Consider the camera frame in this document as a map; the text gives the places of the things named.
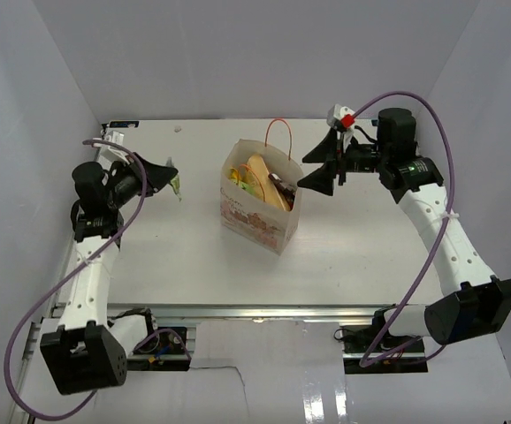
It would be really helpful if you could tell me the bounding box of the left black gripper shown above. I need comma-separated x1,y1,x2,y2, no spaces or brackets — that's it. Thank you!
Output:
104,152,178,209

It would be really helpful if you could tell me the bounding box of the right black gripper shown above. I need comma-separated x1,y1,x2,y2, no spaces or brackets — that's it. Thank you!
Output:
297,128,389,196

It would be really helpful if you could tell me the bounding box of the purple candy wrapper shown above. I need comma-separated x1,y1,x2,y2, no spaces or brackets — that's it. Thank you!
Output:
268,172,296,207

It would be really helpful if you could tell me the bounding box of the brown chips bag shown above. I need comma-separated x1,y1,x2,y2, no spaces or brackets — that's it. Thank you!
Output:
245,154,291,212

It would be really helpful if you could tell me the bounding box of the light green snack packet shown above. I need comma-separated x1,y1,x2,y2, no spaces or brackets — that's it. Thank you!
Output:
236,180,263,200

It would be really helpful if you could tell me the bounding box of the yellow m&m's packet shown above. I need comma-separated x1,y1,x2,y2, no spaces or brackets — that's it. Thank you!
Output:
226,167,245,186

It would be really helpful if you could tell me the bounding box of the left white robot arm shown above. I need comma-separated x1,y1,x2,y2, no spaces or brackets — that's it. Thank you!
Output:
40,157,178,395

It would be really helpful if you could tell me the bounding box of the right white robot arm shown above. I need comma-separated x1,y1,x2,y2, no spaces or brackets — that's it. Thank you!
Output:
298,104,511,352

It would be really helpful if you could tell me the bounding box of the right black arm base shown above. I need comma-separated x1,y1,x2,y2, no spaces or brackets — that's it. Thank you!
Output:
333,308,429,375

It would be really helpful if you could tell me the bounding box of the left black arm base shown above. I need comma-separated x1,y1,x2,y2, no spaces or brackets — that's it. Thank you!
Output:
128,327,190,372

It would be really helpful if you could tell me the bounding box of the beige paper bag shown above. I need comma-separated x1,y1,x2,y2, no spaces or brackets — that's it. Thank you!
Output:
220,118,303,255

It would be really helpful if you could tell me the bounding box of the left blue label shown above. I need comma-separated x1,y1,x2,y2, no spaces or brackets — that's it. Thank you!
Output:
108,120,140,128

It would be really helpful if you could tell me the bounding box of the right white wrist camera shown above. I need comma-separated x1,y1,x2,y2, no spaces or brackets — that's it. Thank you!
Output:
326,103,355,152

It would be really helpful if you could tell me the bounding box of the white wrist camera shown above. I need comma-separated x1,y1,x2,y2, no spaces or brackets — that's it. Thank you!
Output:
94,130,128,170
326,103,355,152

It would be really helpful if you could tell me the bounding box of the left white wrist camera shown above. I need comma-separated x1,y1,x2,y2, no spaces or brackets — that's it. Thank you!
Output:
94,130,128,170

